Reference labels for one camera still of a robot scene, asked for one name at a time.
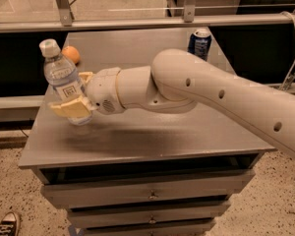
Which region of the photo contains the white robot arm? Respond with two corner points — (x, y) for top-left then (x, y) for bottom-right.
(50, 49), (295, 159)

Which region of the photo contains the middle grey drawer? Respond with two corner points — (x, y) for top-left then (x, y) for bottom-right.
(68, 201), (230, 228)

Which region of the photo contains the bottom grey drawer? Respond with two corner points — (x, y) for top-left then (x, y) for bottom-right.
(85, 219), (215, 236)

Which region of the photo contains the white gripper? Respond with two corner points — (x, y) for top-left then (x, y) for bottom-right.
(48, 67), (125, 118)

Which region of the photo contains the top grey drawer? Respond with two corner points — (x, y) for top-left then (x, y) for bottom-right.
(41, 169), (255, 208)

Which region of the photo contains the metal railing frame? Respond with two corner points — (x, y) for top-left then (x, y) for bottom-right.
(0, 0), (295, 32)

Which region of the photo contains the blue soda can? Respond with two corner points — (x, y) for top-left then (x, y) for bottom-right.
(188, 28), (212, 61)

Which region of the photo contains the grey drawer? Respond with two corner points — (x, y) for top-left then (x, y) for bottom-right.
(41, 169), (255, 208)
(68, 201), (230, 228)
(85, 219), (215, 236)

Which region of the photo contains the orange fruit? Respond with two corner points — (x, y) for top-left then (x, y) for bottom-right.
(62, 46), (81, 64)

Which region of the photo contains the clear plastic water bottle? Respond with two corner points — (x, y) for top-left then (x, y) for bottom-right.
(39, 39), (92, 126)

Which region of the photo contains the black and white sneaker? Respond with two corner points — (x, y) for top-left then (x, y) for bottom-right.
(0, 211), (20, 236)

